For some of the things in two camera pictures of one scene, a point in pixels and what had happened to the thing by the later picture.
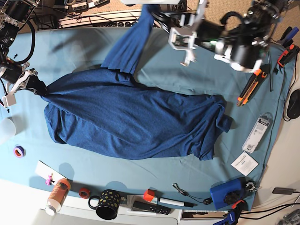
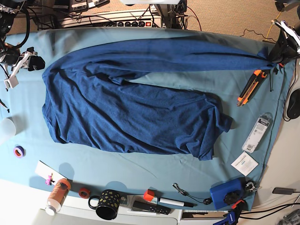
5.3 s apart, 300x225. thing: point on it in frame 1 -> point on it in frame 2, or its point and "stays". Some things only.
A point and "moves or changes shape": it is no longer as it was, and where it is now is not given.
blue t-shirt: [107, 112] moves or changes shape
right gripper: [183, 37] -> [282, 50]
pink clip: [48, 181] stays
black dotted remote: [148, 207] stays
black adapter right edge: [282, 191] stays
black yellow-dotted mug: [107, 205] stays
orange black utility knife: [253, 83] stays
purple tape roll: [19, 151] stays
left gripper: [39, 87] -> [30, 60]
